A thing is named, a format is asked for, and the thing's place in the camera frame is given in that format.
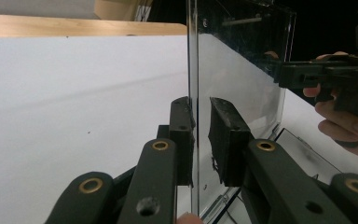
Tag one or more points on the smoky clear plastic box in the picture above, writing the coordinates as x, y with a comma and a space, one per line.
239, 71

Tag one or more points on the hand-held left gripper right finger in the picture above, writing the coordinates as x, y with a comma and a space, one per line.
228, 146

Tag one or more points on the beige cabinet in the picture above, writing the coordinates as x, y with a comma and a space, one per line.
118, 9

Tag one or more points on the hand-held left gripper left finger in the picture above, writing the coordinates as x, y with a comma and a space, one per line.
182, 149

